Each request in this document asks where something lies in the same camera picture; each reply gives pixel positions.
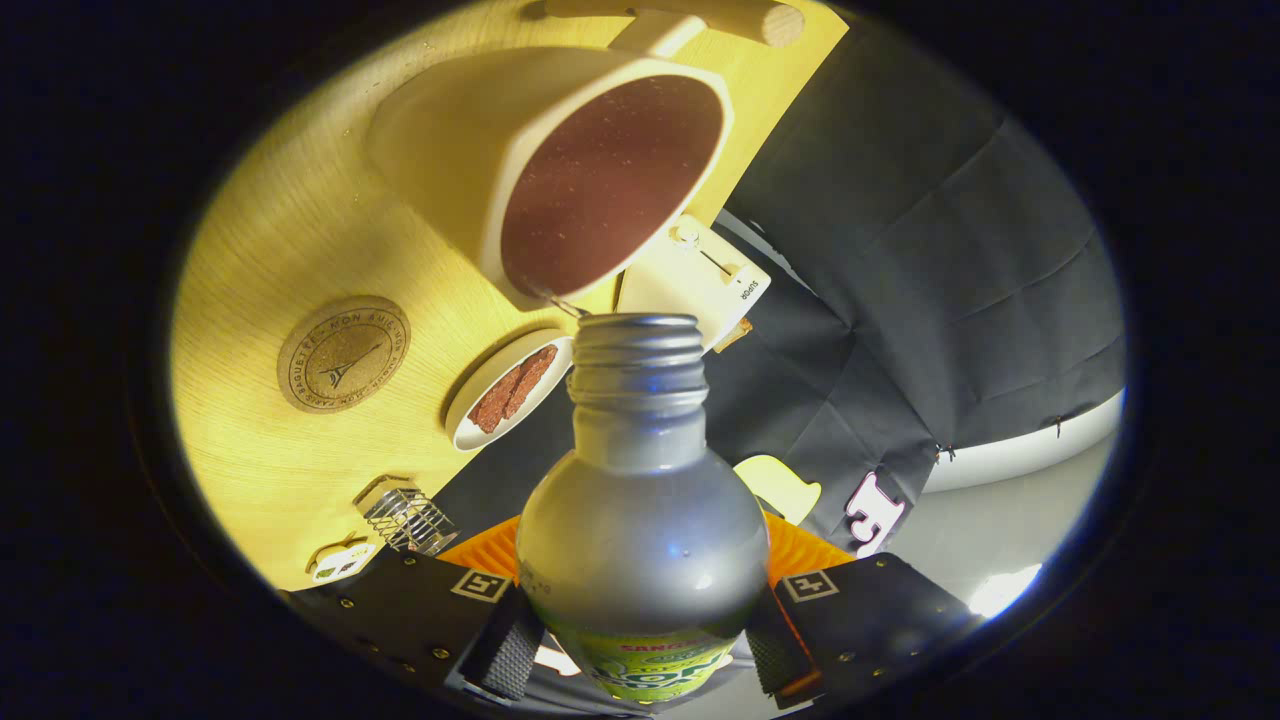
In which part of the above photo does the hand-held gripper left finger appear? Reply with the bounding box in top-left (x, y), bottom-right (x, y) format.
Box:
top-left (285, 515), bottom-right (546, 706)

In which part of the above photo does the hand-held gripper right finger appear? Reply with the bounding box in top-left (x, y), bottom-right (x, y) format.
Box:
top-left (745, 512), bottom-right (986, 711)

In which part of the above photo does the silver bottle with green label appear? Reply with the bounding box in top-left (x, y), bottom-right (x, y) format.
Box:
top-left (515, 312), bottom-right (771, 704)

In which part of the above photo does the round cork coaster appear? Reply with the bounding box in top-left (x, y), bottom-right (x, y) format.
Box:
top-left (277, 295), bottom-right (412, 414)

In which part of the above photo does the white cup with wooden handle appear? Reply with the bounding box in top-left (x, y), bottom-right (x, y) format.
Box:
top-left (365, 0), bottom-right (806, 313)

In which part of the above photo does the white divided dish with beans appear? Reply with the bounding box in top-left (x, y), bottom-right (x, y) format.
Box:
top-left (305, 535), bottom-right (379, 586)

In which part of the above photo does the white oval plate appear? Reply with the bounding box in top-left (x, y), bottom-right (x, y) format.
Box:
top-left (444, 329), bottom-right (574, 453)

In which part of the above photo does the reddish-brown meat slice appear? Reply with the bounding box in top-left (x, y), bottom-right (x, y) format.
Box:
top-left (505, 345), bottom-right (559, 419)
top-left (468, 365), bottom-right (523, 434)

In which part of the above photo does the wooden table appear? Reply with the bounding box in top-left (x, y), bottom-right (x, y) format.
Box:
top-left (170, 0), bottom-right (851, 591)

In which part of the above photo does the white toaster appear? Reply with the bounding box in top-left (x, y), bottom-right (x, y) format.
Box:
top-left (615, 213), bottom-right (773, 353)

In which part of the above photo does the black backdrop cloth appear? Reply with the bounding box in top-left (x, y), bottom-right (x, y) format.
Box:
top-left (430, 30), bottom-right (1129, 561)

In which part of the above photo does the small wire basket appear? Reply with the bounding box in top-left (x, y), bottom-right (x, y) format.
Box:
top-left (353, 474), bottom-right (459, 557)

